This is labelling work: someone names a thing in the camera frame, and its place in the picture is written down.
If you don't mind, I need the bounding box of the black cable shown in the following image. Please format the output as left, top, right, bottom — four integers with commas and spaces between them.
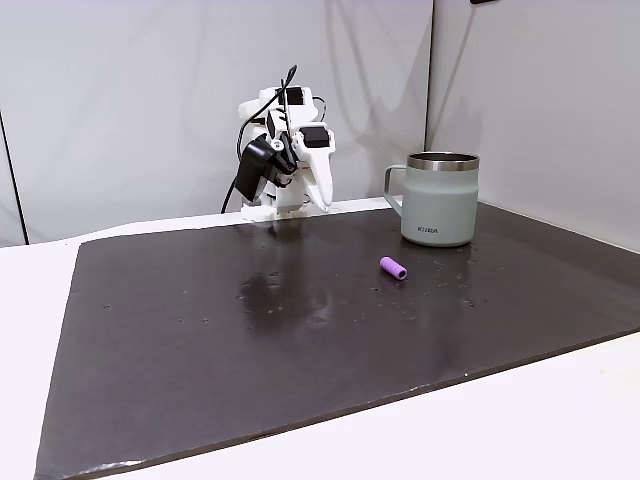
221, 63, 299, 215

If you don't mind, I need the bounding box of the pale green steel mug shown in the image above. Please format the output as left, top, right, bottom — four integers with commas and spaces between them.
383, 151, 481, 248

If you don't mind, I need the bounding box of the purple ribbed pen grip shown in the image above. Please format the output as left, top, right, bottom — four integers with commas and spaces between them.
379, 256, 409, 282

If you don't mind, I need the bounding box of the dark brown table mat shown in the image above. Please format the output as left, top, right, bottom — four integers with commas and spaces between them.
33, 201, 640, 480

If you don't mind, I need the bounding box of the black camera box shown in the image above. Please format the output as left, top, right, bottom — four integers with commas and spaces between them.
233, 138, 297, 204

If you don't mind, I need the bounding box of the thin black pole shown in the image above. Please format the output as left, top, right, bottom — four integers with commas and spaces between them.
0, 108, 30, 246

